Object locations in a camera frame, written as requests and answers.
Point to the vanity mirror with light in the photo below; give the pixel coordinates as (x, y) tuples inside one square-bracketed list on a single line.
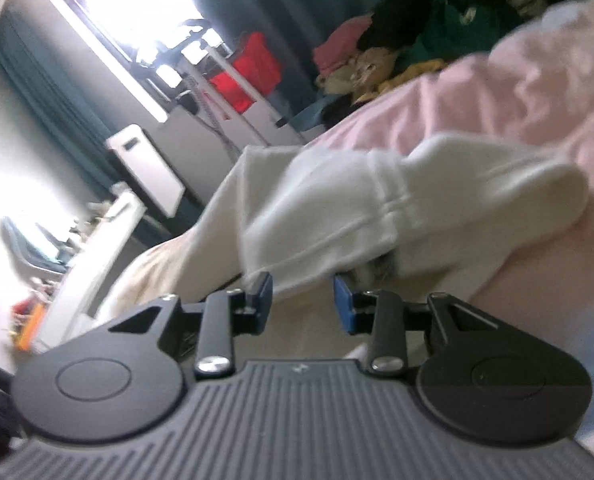
[(35, 247)]

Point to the teal curtain left panel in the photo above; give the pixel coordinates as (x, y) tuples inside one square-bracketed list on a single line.
[(72, 123)]

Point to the red cloth on stand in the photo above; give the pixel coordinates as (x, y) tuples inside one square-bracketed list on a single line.
[(255, 62)]

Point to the white zip-up jacket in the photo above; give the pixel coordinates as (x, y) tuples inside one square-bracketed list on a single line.
[(450, 213)]

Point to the orange box on desk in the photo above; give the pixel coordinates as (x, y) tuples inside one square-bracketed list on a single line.
[(30, 328)]

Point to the white panel heater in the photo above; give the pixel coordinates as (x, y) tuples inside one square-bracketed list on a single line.
[(151, 172)]

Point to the white garment steamer stand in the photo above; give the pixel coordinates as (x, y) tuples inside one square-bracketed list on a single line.
[(181, 70)]

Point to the dark framed window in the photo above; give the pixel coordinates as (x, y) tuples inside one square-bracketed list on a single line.
[(130, 35)]

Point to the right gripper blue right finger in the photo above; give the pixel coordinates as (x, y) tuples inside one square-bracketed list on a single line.
[(378, 314)]

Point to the pile of dark clothes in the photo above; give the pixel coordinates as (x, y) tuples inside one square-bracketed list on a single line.
[(421, 30)]

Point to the pastel tie-dye bed quilt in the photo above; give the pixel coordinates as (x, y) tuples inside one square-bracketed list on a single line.
[(535, 88)]

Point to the pink garment in pile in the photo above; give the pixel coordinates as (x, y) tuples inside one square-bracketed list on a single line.
[(340, 45)]

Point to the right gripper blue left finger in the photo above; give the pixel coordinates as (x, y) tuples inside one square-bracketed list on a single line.
[(226, 315)]

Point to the white vanity desk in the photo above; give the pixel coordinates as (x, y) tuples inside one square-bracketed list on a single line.
[(105, 254)]

